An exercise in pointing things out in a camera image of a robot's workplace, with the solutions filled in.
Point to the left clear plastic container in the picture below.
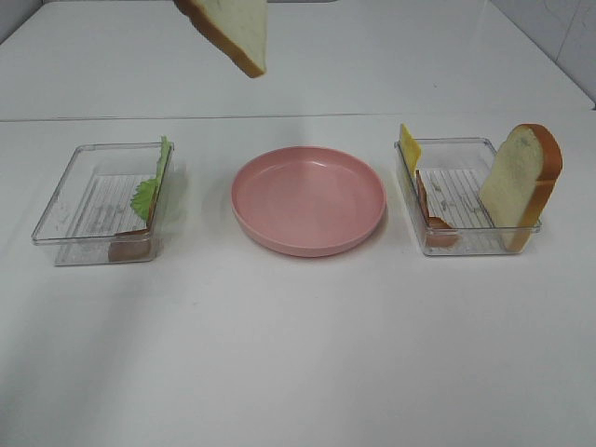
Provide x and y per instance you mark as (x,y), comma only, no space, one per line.
(90,203)

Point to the right clear plastic container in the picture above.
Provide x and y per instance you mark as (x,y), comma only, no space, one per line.
(453,170)

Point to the bacon strip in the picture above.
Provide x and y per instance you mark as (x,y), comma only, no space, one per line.
(439,233)
(132,246)

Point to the pink round plate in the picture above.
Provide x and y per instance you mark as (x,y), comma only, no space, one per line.
(308,201)

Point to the bread slice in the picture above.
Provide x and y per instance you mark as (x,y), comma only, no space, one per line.
(237,28)
(525,170)

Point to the clear plastic container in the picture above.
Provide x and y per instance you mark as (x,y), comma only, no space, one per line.
(90,203)
(453,170)

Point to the green lettuce leaf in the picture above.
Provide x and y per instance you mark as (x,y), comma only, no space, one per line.
(144,200)

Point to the yellow cheese slice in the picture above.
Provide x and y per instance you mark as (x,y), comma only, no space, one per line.
(411,152)

